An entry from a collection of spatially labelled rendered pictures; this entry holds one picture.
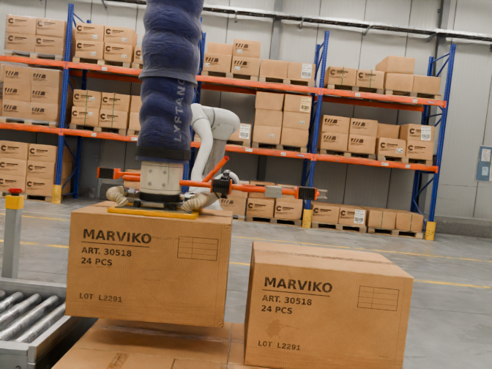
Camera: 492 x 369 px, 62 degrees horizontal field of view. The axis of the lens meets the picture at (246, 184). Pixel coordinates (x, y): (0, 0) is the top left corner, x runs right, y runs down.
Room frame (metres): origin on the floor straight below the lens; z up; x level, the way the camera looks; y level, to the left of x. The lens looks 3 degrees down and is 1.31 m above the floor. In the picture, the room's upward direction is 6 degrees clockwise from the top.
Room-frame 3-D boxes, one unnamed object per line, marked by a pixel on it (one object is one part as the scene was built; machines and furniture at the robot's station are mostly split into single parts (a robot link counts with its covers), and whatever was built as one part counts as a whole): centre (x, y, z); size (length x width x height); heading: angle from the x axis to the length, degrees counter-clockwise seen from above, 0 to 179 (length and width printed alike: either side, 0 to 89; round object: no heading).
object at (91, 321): (1.71, 0.67, 0.48); 0.70 x 0.03 x 0.15; 0
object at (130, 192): (1.69, 0.35, 1.13); 0.34 x 0.25 x 0.06; 91
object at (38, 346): (1.71, 0.67, 0.58); 0.70 x 0.03 x 0.06; 0
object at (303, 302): (1.71, -0.36, 0.74); 0.60 x 0.40 x 0.40; 90
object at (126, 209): (1.60, 0.35, 1.09); 0.34 x 0.10 x 0.05; 91
